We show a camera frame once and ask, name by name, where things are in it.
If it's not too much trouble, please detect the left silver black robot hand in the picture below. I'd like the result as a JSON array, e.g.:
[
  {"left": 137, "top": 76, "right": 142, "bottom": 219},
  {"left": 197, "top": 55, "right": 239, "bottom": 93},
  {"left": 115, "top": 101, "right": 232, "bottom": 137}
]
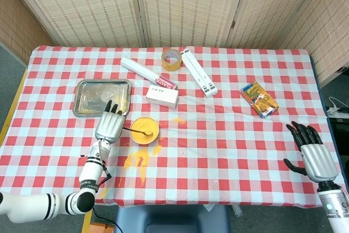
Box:
[{"left": 94, "top": 99, "right": 127, "bottom": 144}]

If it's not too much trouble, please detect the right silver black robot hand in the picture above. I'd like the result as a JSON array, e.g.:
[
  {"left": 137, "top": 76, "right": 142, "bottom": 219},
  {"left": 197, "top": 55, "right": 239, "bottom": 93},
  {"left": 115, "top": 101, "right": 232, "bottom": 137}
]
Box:
[{"left": 283, "top": 121, "right": 340, "bottom": 183}]

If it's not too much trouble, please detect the black metal spoon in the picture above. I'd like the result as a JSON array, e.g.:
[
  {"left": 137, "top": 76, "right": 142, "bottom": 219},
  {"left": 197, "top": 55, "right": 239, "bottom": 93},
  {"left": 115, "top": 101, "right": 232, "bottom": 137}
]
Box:
[{"left": 122, "top": 127, "right": 154, "bottom": 136}]

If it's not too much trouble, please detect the yellow bowl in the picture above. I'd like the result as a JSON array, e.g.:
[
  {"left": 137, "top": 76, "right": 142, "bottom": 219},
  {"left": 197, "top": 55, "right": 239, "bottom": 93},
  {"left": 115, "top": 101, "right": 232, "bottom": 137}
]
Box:
[{"left": 129, "top": 116, "right": 160, "bottom": 146}]

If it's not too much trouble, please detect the rectangular stainless steel tray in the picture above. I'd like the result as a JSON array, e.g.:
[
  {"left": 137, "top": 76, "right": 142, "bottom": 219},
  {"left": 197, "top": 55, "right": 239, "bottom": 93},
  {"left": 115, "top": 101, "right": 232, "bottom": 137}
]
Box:
[{"left": 72, "top": 79, "right": 133, "bottom": 118}]

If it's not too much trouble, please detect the black equipment case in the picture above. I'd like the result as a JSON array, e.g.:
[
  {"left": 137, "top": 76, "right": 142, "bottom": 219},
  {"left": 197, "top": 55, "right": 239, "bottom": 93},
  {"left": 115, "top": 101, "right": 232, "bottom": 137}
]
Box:
[{"left": 328, "top": 116, "right": 349, "bottom": 163}]

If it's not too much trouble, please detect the small white cardboard box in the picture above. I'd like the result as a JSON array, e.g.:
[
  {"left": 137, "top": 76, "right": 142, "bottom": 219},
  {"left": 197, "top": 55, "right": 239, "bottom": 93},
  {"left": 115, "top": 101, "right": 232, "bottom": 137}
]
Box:
[{"left": 145, "top": 84, "right": 179, "bottom": 109}]

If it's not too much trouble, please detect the white plastic wrap roll box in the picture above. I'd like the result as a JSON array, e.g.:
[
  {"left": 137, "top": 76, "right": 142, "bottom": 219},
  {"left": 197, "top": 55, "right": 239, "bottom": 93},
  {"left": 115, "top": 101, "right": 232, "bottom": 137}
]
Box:
[{"left": 121, "top": 57, "right": 179, "bottom": 91}]

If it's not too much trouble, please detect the colourful yellow blue flat box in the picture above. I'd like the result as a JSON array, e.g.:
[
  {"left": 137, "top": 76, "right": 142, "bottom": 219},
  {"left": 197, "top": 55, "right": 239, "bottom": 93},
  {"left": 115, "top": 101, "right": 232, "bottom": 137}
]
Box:
[{"left": 239, "top": 81, "right": 280, "bottom": 119}]

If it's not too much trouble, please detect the yellowish clear tape roll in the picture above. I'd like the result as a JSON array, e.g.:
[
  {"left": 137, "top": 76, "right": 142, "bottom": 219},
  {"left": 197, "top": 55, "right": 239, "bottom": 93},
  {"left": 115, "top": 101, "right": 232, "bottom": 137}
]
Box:
[{"left": 161, "top": 48, "right": 183, "bottom": 72}]

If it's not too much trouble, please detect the orange box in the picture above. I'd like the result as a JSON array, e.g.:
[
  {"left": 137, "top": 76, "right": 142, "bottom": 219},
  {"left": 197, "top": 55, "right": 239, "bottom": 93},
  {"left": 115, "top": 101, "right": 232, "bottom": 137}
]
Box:
[{"left": 89, "top": 222, "right": 115, "bottom": 233}]

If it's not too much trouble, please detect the red white checkered tablecloth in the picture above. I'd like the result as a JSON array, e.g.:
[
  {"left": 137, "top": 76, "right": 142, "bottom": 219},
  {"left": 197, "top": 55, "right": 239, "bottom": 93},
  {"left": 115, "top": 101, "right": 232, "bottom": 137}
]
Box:
[{"left": 0, "top": 45, "right": 349, "bottom": 208}]

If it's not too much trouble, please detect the white folding stand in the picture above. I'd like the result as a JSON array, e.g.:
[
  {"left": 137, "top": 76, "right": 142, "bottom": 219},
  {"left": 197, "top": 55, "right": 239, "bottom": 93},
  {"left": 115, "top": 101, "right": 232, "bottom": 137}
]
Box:
[{"left": 179, "top": 48, "right": 218, "bottom": 98}]

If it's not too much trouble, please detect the blue chair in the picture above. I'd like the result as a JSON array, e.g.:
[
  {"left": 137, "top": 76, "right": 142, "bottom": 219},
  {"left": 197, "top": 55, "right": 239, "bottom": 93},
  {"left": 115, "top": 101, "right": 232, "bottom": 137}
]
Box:
[{"left": 113, "top": 204, "right": 231, "bottom": 233}]

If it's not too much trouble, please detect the bamboo folding screen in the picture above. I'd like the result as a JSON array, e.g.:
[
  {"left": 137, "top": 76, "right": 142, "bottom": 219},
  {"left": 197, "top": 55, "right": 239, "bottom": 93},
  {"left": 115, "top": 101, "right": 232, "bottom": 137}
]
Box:
[{"left": 0, "top": 0, "right": 349, "bottom": 89}]

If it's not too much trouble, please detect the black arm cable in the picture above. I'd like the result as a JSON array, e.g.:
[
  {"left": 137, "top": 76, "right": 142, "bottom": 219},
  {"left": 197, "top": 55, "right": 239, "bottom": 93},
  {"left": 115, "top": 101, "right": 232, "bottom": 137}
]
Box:
[{"left": 92, "top": 140, "right": 118, "bottom": 233}]

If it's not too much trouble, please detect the white cable and power strip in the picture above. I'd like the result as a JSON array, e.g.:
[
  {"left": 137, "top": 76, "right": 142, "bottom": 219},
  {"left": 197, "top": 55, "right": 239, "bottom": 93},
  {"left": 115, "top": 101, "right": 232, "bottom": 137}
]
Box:
[{"left": 326, "top": 95, "right": 349, "bottom": 115}]

